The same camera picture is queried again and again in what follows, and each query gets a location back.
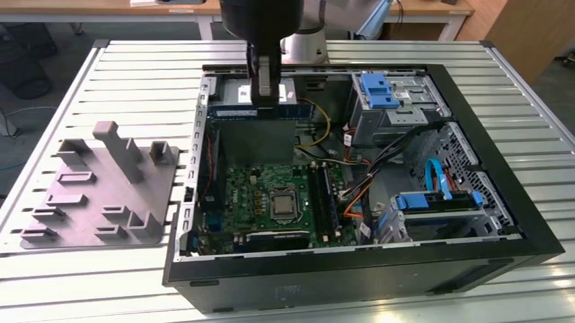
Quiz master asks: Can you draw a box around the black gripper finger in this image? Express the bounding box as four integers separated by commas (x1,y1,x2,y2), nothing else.
246,42,285,109

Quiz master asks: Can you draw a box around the blue RAM stick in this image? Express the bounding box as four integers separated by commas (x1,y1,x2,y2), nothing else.
209,102,315,121

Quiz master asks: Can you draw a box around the grey power supply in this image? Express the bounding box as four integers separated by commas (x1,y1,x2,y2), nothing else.
209,77,301,168

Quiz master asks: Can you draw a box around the blue plastic drive latch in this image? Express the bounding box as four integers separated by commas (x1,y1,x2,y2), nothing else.
362,73,402,109

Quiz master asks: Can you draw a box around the grey metal drive cage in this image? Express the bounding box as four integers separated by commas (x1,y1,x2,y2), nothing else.
349,72,453,147

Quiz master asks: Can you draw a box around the green motherboard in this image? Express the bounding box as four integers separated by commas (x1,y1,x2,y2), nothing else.
197,163,361,255

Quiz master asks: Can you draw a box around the wooden desk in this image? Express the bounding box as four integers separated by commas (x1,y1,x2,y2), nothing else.
0,0,477,41

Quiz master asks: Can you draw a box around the silver CPU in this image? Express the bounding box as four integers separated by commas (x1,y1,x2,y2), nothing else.
269,194,298,216

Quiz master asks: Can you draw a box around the hard disk in blue carrier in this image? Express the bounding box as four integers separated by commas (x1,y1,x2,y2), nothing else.
395,190,485,213

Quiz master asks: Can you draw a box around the black graphics card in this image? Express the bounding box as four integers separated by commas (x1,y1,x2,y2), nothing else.
245,229,313,252

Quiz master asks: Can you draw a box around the grey parts rack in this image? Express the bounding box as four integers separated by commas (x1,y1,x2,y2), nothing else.
21,120,186,250

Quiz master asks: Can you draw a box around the black waste bin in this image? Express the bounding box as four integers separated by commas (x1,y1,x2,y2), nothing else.
0,22,59,100

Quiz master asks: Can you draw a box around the wooden cabinet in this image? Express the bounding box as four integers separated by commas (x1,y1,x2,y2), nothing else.
458,0,575,85

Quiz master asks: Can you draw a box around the grey metal disk bay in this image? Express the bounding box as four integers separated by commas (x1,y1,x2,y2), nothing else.
377,193,517,245

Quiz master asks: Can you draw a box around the black PC case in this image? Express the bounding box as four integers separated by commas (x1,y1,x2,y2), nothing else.
162,63,566,316

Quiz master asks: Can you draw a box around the yellow wire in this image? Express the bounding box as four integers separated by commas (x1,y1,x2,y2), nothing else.
294,97,335,149

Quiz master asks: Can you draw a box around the black wire bundle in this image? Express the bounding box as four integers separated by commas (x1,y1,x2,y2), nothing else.
366,121,451,179

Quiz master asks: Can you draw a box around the blue flat data wire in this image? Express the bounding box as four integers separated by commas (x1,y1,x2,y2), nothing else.
425,157,455,200

